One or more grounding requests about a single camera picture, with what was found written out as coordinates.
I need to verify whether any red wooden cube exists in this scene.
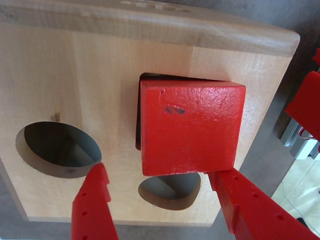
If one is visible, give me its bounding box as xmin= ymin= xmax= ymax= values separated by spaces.
xmin=138 ymin=78 xmax=247 ymax=177

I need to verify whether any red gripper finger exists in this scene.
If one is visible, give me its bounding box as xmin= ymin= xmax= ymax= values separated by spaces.
xmin=206 ymin=169 xmax=320 ymax=240
xmin=70 ymin=162 xmax=120 ymax=240

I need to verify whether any wooden shape sorter box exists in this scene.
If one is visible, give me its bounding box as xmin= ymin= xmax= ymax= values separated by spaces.
xmin=0 ymin=0 xmax=301 ymax=228

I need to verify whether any aluminium profile rail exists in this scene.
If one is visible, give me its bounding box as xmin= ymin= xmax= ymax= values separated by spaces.
xmin=279 ymin=116 xmax=320 ymax=161

